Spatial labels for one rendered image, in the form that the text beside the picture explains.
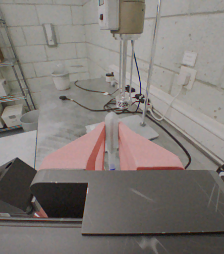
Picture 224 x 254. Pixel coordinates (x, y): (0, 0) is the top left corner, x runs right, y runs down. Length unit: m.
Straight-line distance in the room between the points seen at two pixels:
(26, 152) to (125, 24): 0.57
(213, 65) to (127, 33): 0.34
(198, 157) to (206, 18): 0.50
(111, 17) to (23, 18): 2.10
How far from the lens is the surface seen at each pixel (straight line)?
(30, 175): 0.18
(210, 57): 0.66
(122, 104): 0.55
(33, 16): 2.49
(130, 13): 0.47
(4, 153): 0.71
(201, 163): 0.61
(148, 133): 0.65
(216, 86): 0.65
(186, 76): 0.69
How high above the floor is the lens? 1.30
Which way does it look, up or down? 36 degrees down
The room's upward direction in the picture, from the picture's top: 1 degrees counter-clockwise
